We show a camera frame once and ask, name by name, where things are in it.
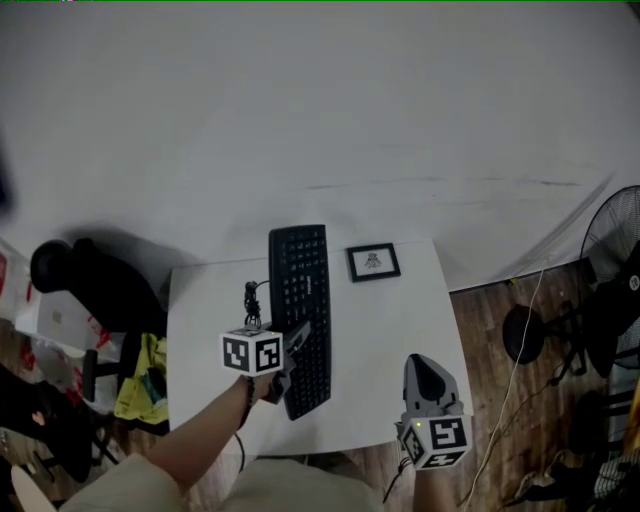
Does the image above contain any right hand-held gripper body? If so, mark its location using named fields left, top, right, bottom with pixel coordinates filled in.
left=396, top=402, right=474, bottom=472

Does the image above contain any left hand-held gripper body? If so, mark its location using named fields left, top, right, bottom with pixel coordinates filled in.
left=219, top=324, right=297, bottom=404

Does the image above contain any black keyboard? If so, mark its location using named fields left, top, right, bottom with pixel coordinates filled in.
left=267, top=224, right=333, bottom=422

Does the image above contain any person's right forearm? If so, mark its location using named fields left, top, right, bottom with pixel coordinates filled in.
left=412, top=465, right=474, bottom=512

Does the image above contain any person's left forearm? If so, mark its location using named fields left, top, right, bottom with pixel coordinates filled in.
left=144, top=374, right=257, bottom=494

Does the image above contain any white table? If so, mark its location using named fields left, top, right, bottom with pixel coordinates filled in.
left=166, top=238, right=474, bottom=458

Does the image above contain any teal packet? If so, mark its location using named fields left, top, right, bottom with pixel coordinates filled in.
left=142, top=367, right=167, bottom=407

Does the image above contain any yellow-green cloth bag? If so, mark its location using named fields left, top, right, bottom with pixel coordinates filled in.
left=113, top=332, right=170, bottom=424

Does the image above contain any person's beige clothing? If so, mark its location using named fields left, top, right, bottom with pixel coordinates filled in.
left=59, top=452, right=387, bottom=512

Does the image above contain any black office chair with headrest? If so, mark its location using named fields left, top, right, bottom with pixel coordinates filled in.
left=29, top=238, right=170, bottom=402

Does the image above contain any white water dispenser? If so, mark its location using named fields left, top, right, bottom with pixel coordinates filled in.
left=14, top=289, right=110, bottom=352

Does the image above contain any black fabric chair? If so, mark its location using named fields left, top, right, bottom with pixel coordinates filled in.
left=0, top=363, right=120, bottom=485

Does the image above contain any beige round stool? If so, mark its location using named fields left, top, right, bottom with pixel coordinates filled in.
left=9, top=462, right=59, bottom=512

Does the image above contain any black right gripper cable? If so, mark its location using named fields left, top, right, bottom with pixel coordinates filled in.
left=382, top=457, right=417, bottom=504

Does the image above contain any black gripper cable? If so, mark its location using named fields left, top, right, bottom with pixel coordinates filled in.
left=382, top=457, right=417, bottom=504
left=232, top=432, right=248, bottom=474

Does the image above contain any white floor cable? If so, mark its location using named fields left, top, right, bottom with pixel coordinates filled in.
left=458, top=268, right=547, bottom=512

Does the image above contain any black pedestal fan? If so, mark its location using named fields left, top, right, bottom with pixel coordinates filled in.
left=502, top=184, right=640, bottom=372

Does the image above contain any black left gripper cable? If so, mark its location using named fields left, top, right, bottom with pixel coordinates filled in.
left=232, top=432, right=248, bottom=474

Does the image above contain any black picture frame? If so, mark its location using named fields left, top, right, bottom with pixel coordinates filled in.
left=345, top=242, right=402, bottom=284

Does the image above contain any empty clear jug red handle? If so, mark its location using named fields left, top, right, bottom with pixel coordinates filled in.
left=18, top=332, right=85, bottom=407
left=79, top=313, right=124, bottom=361

